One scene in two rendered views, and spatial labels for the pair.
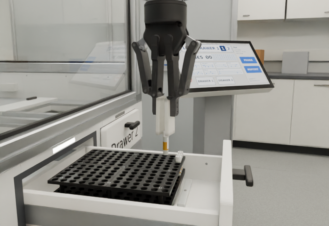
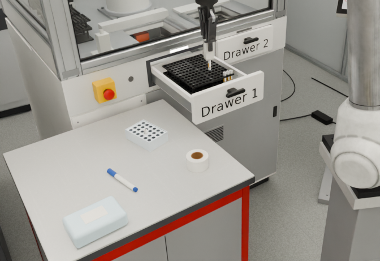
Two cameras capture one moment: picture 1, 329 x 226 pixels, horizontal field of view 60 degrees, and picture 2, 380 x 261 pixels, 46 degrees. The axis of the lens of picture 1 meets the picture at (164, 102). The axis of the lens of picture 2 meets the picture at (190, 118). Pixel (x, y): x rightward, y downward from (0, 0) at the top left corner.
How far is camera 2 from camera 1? 1.22 m
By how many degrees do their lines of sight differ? 50
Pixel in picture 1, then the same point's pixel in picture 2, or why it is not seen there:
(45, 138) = (165, 45)
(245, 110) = not seen: outside the picture
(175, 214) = (186, 95)
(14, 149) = (145, 50)
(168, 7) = not seen: outside the picture
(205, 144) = not seen: hidden behind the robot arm
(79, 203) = (164, 79)
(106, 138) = (218, 48)
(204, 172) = not seen: hidden behind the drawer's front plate
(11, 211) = (144, 73)
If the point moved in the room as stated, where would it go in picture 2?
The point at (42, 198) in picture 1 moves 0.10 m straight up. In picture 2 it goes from (155, 72) to (152, 47)
